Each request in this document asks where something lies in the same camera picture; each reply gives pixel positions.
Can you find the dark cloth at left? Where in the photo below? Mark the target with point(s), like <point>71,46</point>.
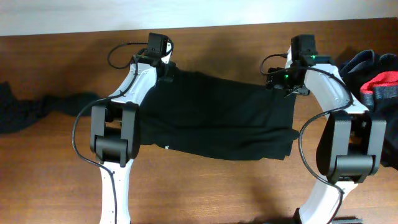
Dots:
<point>17,115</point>

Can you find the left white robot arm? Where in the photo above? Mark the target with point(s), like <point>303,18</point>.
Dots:
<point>115,132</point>

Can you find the black t-shirt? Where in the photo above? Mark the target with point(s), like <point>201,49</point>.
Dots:
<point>217,118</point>

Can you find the red and grey garment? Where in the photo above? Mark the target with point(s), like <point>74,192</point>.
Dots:
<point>383,86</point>

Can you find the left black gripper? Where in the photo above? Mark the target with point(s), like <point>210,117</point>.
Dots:
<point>170,72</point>

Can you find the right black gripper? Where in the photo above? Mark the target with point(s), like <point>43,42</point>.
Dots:
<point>285,83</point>

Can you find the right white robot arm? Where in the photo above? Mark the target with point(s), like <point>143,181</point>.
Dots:
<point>350,147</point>

